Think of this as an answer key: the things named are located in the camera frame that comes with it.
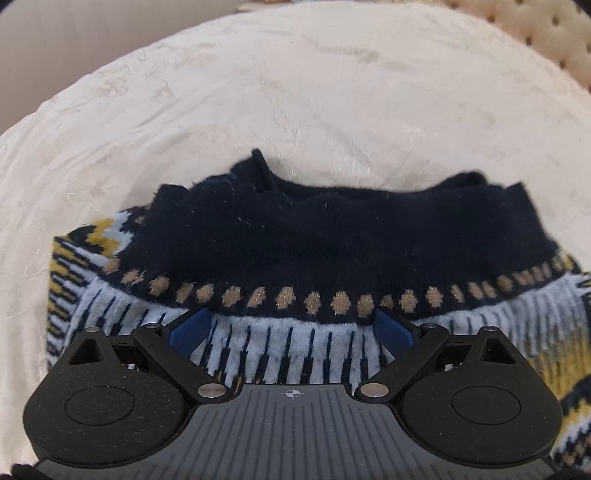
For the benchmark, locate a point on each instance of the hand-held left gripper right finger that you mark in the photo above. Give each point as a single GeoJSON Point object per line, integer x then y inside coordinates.
{"type": "Point", "coordinates": [392, 333]}

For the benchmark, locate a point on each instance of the patterned navy yellow knit sweater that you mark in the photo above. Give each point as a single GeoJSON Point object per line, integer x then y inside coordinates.
{"type": "Point", "coordinates": [332, 240]}

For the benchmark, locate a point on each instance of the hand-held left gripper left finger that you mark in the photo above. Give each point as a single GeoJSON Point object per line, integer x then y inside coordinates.
{"type": "Point", "coordinates": [191, 334]}

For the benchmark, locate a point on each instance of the cream tufted headboard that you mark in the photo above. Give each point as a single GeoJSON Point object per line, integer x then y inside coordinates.
{"type": "Point", "coordinates": [540, 32]}

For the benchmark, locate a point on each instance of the cream bedspread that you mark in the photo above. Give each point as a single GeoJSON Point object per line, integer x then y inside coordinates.
{"type": "Point", "coordinates": [300, 101]}

